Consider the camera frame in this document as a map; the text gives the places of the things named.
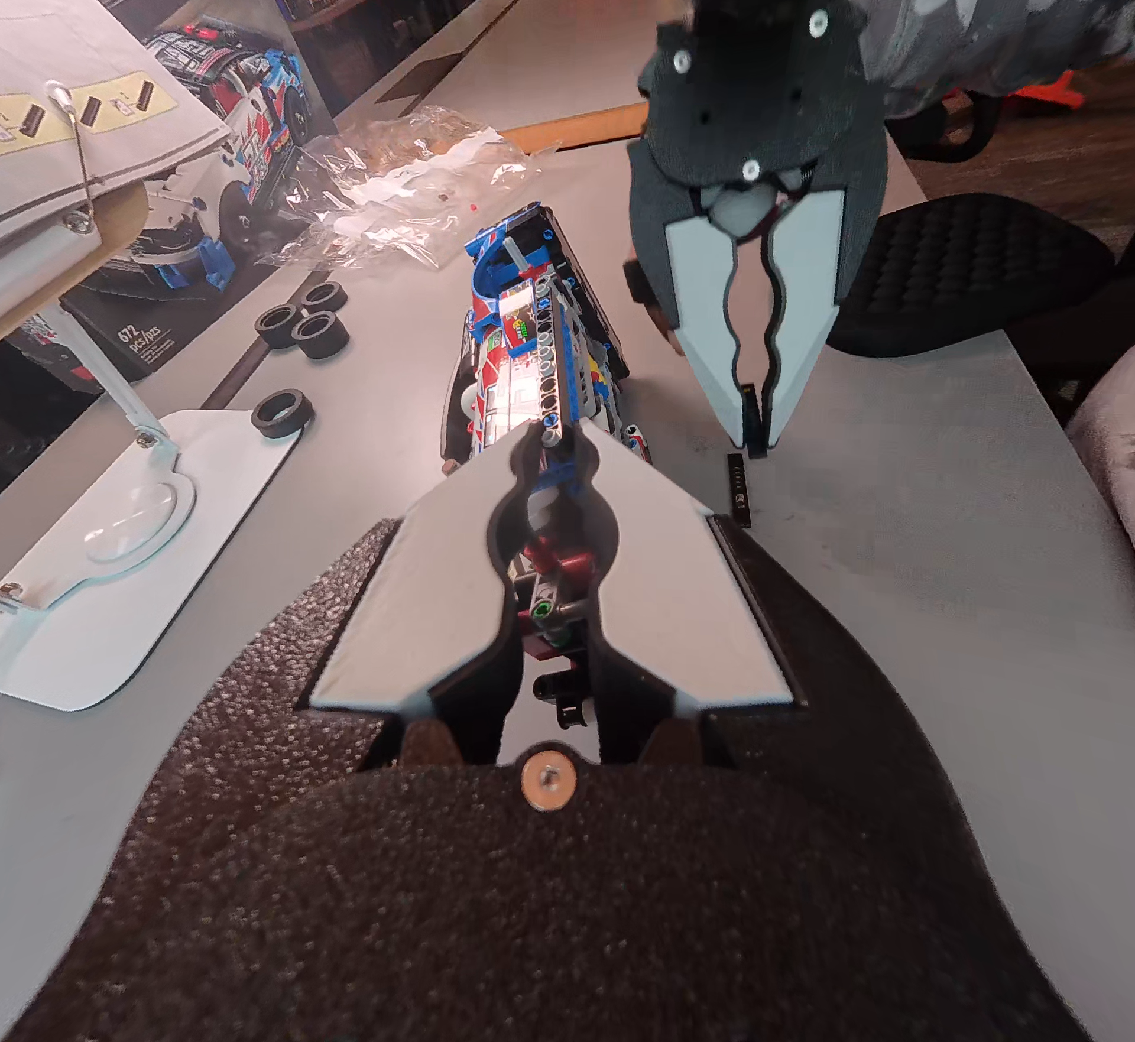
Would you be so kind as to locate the black mesh chair seat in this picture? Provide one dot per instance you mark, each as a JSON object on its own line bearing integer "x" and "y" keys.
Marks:
{"x": 975, "y": 279}

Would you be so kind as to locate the grey table with wooden edge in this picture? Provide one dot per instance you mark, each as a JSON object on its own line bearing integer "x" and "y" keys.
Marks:
{"x": 550, "y": 58}

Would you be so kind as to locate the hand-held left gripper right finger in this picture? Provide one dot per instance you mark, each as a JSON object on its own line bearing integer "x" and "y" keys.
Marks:
{"x": 692, "y": 608}

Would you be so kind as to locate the grey desk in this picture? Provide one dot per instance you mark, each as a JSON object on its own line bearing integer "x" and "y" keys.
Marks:
{"x": 887, "y": 545}

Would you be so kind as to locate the orange object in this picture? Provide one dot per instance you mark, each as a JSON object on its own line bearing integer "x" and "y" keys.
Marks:
{"x": 1046, "y": 93}

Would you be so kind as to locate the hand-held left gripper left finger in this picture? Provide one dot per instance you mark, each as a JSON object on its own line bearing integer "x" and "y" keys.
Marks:
{"x": 417, "y": 608}

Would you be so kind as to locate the instruction booklet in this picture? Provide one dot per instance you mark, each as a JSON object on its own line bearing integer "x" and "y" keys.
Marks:
{"x": 71, "y": 31}

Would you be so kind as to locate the clear plastic bag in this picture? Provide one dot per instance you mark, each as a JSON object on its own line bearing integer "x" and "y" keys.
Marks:
{"x": 399, "y": 191}

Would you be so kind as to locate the black toy brick beam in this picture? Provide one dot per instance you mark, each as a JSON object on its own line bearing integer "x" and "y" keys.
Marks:
{"x": 739, "y": 492}

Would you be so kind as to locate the black chair frame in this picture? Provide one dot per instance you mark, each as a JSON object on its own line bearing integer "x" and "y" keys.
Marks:
{"x": 975, "y": 133}

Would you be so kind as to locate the black toy tyre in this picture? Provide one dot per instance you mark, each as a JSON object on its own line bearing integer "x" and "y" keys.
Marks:
{"x": 282, "y": 414}
{"x": 324, "y": 297}
{"x": 277, "y": 326}
{"x": 321, "y": 336}

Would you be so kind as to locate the brick-built toy race car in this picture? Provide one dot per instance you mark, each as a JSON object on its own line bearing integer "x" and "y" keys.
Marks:
{"x": 510, "y": 377}

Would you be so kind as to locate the race car set box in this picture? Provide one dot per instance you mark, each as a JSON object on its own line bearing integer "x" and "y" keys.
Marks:
{"x": 213, "y": 14}

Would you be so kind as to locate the person's right hand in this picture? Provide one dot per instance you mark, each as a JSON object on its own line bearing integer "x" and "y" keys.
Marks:
{"x": 667, "y": 328}

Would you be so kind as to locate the pale blue stand base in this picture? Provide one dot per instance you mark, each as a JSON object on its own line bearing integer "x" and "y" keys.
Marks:
{"x": 106, "y": 616}

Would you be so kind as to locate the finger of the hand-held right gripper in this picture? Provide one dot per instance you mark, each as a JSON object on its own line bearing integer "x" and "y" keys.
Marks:
{"x": 700, "y": 297}
{"x": 811, "y": 279}

